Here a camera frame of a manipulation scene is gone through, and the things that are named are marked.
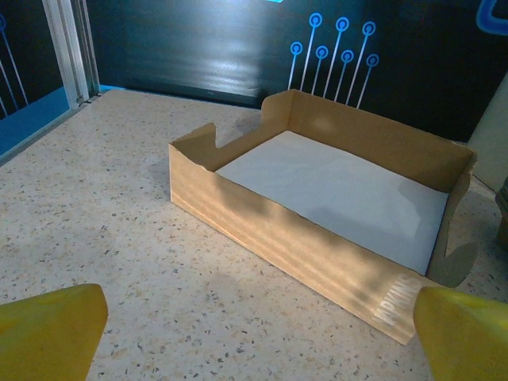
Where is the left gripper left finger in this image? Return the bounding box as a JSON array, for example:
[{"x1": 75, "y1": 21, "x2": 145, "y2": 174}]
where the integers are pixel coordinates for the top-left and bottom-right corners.
[{"x1": 0, "y1": 283, "x2": 109, "y2": 381}]

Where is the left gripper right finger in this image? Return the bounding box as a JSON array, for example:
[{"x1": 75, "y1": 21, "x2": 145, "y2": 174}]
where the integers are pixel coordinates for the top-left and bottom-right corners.
[{"x1": 412, "y1": 286, "x2": 508, "y2": 381}]

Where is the white napkin stack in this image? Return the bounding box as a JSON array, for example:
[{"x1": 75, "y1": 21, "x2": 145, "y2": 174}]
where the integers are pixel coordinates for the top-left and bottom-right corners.
[{"x1": 216, "y1": 130, "x2": 449, "y2": 277}]

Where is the brown cardboard napkin box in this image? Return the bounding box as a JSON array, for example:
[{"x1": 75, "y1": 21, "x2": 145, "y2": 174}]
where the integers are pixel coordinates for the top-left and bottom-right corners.
[{"x1": 167, "y1": 89, "x2": 479, "y2": 345}]

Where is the left aluminium frame post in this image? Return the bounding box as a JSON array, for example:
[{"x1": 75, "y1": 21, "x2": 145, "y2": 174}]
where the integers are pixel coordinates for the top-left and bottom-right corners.
[{"x1": 41, "y1": 0, "x2": 100, "y2": 110}]

